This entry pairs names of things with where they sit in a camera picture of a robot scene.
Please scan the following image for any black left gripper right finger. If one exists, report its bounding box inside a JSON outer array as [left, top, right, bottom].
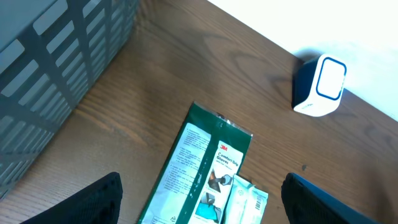
[[281, 173, 376, 224]]

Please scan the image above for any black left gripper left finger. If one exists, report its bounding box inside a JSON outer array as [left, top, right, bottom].
[[22, 172, 123, 224]]

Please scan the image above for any mint green wipes pack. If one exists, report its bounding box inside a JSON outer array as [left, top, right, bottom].
[[223, 175, 268, 224]]

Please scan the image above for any white green package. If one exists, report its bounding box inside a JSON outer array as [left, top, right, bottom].
[[138, 102, 252, 224]]

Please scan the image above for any white black barcode scanner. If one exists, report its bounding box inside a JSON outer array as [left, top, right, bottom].
[[292, 54, 347, 117]]

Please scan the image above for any grey plastic mesh basket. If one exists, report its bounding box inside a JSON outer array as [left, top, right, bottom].
[[1, 0, 140, 198]]

